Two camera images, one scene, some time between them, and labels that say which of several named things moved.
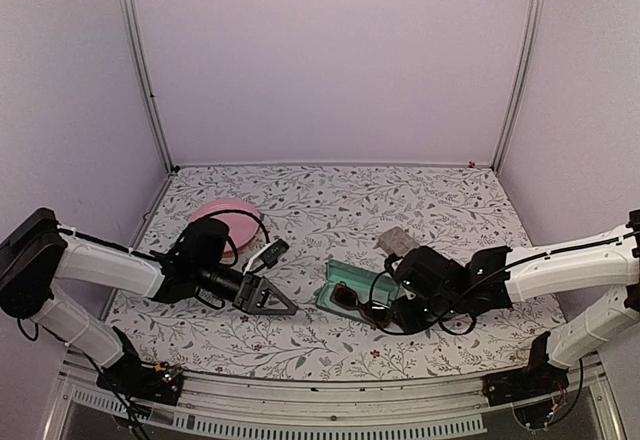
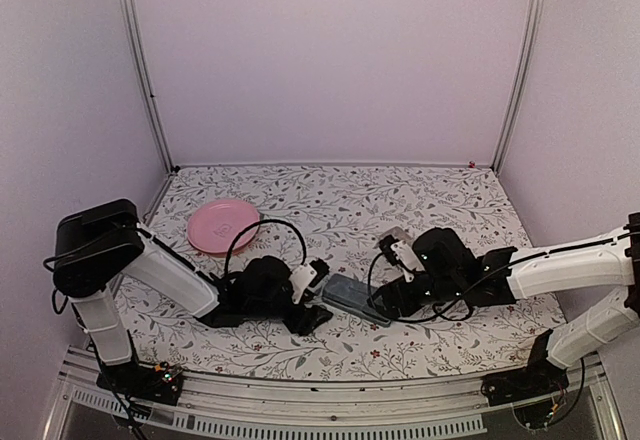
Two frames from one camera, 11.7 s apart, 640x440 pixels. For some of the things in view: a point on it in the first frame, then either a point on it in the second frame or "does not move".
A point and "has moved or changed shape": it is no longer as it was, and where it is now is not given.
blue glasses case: x=385 y=288 has moved or changed shape
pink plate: x=242 y=227 does not move
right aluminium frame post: x=530 y=60 does not move
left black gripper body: x=245 y=291 → x=301 y=324
